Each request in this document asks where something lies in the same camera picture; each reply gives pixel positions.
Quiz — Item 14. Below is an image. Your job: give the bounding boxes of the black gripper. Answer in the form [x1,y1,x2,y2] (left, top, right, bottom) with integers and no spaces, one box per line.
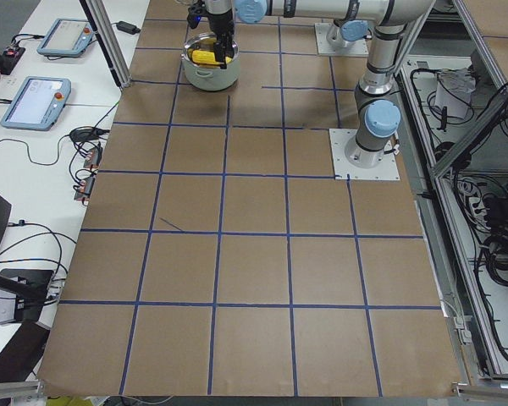
[207,8,235,69]

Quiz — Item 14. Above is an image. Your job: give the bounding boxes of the yellow corn cob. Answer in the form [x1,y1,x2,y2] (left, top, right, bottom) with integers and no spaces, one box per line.
[191,49,223,68]

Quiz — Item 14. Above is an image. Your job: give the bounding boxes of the pale green cooking pot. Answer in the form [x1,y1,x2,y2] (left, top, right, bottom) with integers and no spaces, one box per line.
[181,32,240,91]

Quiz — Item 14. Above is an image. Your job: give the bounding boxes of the black power adapter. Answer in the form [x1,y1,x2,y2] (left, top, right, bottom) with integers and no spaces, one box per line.
[116,20,141,35]

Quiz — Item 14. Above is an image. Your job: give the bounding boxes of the blue teach pendant far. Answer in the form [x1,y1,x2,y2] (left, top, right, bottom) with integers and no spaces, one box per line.
[36,19,94,58]

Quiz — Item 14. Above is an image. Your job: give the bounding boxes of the blue teach pendant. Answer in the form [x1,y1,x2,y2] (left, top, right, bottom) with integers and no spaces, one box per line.
[0,76,71,131]
[36,19,94,58]

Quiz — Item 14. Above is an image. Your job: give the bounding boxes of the blue teach pendant near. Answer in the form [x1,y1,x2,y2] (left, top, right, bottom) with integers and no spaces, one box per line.
[0,76,71,131]

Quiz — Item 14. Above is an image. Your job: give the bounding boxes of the black monitor stand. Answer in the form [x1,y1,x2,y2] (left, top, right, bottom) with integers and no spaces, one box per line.
[0,195,53,325]

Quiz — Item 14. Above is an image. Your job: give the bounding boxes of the aluminium frame post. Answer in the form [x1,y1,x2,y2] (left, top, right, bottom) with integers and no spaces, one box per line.
[79,0,131,89]

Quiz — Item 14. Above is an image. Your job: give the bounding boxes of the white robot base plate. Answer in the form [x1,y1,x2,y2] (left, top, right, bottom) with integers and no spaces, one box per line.
[329,129,400,181]

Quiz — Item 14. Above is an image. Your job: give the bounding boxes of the aluminium frame rail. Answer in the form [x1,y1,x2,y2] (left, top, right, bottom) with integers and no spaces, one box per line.
[400,1,508,382]

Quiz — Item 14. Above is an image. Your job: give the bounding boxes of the black cable bundle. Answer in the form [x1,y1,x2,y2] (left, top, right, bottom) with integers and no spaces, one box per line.
[473,228,508,288]

